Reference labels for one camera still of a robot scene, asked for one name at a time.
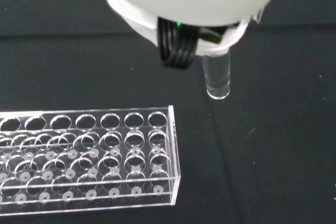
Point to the clear acrylic test tube rack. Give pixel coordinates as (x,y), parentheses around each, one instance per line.
(86,155)

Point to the black bench cloth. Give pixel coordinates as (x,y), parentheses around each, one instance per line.
(275,129)

